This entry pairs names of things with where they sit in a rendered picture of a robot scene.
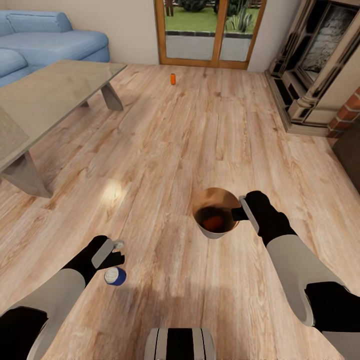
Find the sofa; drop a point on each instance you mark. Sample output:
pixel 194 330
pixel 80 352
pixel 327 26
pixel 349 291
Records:
pixel 31 40

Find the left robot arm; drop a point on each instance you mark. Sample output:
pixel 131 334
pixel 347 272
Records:
pixel 29 327

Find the cabinet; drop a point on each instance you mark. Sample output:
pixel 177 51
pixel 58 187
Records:
pixel 347 150

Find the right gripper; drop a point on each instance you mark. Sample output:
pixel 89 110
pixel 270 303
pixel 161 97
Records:
pixel 239 214

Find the wood fireplace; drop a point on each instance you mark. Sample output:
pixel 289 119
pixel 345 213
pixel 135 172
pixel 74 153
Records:
pixel 318 68

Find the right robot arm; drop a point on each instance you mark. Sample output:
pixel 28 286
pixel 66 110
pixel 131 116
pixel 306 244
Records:
pixel 316 295

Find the trash can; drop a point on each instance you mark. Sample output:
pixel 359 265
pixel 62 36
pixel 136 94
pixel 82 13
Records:
pixel 215 201

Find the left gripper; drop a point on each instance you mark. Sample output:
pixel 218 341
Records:
pixel 116 259

